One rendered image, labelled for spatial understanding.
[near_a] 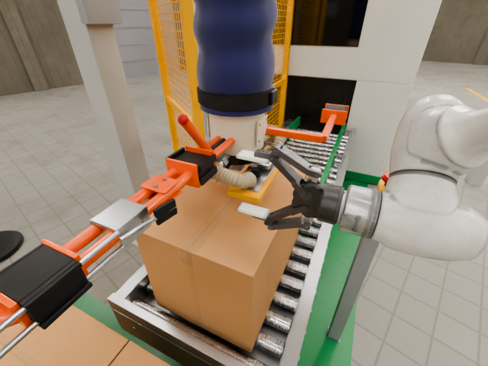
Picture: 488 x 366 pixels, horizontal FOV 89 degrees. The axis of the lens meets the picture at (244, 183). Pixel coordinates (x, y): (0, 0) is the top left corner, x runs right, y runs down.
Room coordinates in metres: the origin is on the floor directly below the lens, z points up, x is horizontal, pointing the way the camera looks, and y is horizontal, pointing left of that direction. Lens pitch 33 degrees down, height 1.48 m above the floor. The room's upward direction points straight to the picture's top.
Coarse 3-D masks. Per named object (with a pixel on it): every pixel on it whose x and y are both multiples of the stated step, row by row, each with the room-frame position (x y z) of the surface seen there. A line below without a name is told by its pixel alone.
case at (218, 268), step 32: (192, 192) 0.75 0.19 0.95; (224, 192) 0.75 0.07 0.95; (288, 192) 0.75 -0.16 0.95; (160, 224) 0.58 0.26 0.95; (192, 224) 0.58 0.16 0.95; (224, 224) 0.58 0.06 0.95; (256, 224) 0.58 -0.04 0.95; (160, 256) 0.52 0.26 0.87; (192, 256) 0.47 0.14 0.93; (224, 256) 0.45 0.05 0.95; (256, 256) 0.45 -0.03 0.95; (288, 256) 0.78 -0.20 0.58; (160, 288) 0.54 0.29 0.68; (192, 288) 0.48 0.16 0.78; (224, 288) 0.43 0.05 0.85; (256, 288) 0.41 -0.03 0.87; (192, 320) 0.49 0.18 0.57; (224, 320) 0.43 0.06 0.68; (256, 320) 0.43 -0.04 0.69
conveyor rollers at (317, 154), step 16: (288, 144) 2.14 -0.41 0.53; (304, 144) 2.09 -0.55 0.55; (320, 144) 2.11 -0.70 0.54; (320, 160) 1.77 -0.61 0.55; (336, 160) 1.79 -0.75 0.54; (320, 176) 1.57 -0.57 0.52; (320, 224) 1.04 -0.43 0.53; (304, 240) 0.91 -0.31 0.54; (304, 256) 0.81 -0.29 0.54; (304, 272) 0.72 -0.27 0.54; (144, 304) 0.56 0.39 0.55; (288, 304) 0.57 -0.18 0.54; (176, 320) 0.50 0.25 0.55; (272, 320) 0.50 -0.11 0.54; (288, 320) 0.50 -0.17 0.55; (208, 336) 0.45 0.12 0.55; (224, 352) 0.39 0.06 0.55; (240, 352) 0.40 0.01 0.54; (272, 352) 0.40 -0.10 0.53
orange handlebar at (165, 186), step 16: (272, 128) 0.75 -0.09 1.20; (208, 144) 0.63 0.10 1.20; (224, 144) 0.63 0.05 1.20; (160, 176) 0.45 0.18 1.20; (192, 176) 0.47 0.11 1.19; (144, 192) 0.40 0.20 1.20; (160, 192) 0.39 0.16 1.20; (176, 192) 0.43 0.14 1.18; (80, 240) 0.27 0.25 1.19; (80, 256) 0.24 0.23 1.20; (96, 256) 0.25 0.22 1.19; (0, 320) 0.15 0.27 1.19; (16, 320) 0.16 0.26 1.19
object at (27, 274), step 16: (48, 240) 0.26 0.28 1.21; (32, 256) 0.23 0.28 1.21; (48, 256) 0.23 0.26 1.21; (64, 256) 0.23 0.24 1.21; (0, 272) 0.20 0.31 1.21; (16, 272) 0.20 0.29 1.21; (32, 272) 0.20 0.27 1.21; (48, 272) 0.20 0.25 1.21; (0, 288) 0.18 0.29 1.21; (16, 288) 0.18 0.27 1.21; (32, 288) 0.18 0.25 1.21; (0, 304) 0.17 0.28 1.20; (16, 304) 0.16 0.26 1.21; (32, 320) 0.16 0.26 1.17
